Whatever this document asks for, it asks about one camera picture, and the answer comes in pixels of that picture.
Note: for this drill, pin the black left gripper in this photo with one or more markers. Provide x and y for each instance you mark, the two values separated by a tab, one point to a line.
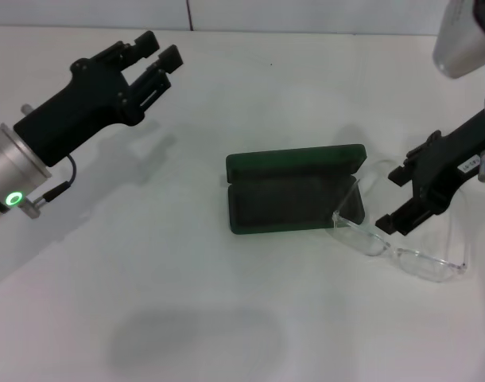
67	115

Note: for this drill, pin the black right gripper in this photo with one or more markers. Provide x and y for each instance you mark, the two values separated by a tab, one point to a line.
449	159

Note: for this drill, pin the clear frame glasses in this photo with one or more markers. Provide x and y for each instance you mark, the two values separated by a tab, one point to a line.
371	244

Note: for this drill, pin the green glasses case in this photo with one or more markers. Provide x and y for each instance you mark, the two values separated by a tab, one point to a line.
282	199

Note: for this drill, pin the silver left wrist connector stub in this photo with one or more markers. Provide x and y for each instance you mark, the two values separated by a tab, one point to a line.
26	109

